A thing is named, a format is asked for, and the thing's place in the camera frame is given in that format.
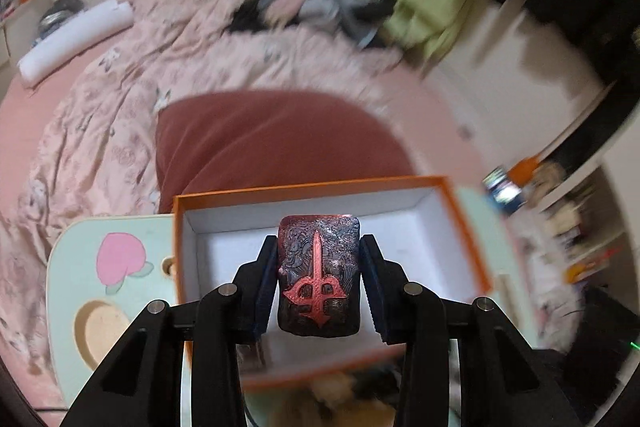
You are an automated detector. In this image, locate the white foam roll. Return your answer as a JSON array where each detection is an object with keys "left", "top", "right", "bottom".
[{"left": 17, "top": 0, "right": 135, "bottom": 85}]

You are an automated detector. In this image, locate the cluttered white shelf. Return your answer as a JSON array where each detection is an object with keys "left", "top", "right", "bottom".
[{"left": 520, "top": 152, "right": 636, "bottom": 303}]

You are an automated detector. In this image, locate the fluffy beige fur ball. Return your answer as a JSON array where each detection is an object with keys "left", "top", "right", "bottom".
[{"left": 307, "top": 369, "right": 353, "bottom": 408}]

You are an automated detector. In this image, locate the dark embossed block red emblem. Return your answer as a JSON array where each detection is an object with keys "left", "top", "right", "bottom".
[{"left": 276, "top": 213, "right": 362, "bottom": 337}]

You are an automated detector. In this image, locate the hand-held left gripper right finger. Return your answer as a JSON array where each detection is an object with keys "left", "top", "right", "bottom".
[{"left": 359, "top": 234, "right": 583, "bottom": 427}]

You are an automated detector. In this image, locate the grey blue garment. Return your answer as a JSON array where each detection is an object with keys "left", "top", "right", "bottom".
[{"left": 280, "top": 0, "right": 381, "bottom": 38}]

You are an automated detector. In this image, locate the orange bottle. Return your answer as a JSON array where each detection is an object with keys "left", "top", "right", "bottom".
[{"left": 507, "top": 154, "right": 543, "bottom": 188}]

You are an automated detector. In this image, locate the pink floral blanket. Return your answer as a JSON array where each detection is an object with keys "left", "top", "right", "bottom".
[{"left": 0, "top": 0, "right": 426, "bottom": 373}]

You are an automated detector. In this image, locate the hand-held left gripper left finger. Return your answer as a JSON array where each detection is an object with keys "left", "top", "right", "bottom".
[{"left": 65, "top": 234, "right": 281, "bottom": 427}]

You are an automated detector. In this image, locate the maroon pillow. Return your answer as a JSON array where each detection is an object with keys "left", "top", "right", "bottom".
[{"left": 156, "top": 89, "right": 418, "bottom": 215}]

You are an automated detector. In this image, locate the orange cardboard box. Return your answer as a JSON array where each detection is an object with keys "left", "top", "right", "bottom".
[{"left": 171, "top": 175, "right": 493, "bottom": 395}]

